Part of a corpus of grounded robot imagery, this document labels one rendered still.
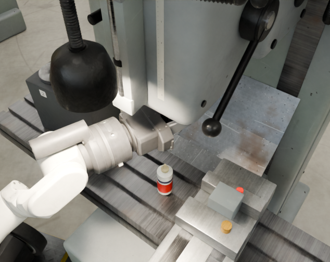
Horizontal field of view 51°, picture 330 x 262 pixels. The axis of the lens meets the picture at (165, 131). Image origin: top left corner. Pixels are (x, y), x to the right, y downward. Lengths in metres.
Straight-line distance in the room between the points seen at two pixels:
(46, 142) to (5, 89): 2.29
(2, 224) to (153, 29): 0.40
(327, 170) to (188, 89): 1.90
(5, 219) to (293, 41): 0.73
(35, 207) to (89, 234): 0.39
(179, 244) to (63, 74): 0.51
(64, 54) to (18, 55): 2.81
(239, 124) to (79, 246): 0.56
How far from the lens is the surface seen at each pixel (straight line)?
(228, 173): 0.88
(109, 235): 0.96
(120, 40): 0.45
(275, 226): 0.92
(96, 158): 0.60
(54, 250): 1.49
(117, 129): 0.61
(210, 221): 0.76
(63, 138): 0.59
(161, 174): 0.85
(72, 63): 0.36
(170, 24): 0.43
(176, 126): 0.66
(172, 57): 0.46
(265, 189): 0.88
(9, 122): 1.18
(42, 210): 0.61
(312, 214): 2.10
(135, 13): 0.44
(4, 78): 2.97
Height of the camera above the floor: 1.71
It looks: 48 degrees down
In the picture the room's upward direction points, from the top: straight up
